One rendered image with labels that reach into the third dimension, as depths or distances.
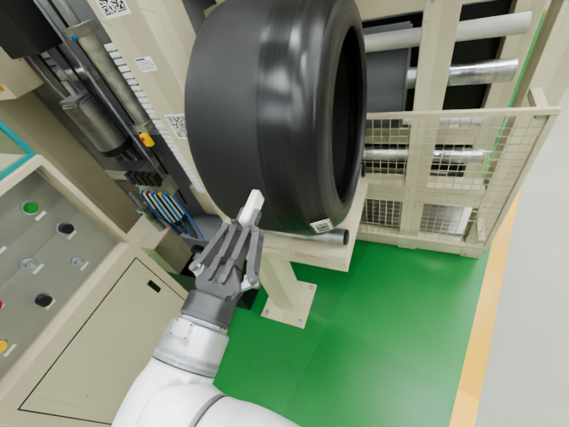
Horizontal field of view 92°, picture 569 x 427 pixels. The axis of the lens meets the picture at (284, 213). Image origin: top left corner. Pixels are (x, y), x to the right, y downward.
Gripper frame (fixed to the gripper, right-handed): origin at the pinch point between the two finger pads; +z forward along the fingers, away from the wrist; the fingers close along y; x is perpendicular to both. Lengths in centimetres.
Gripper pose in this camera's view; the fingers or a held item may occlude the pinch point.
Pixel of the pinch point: (251, 209)
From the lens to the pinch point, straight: 50.3
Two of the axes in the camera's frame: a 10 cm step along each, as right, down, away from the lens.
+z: 3.0, -8.3, 4.7
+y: -9.1, -1.1, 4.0
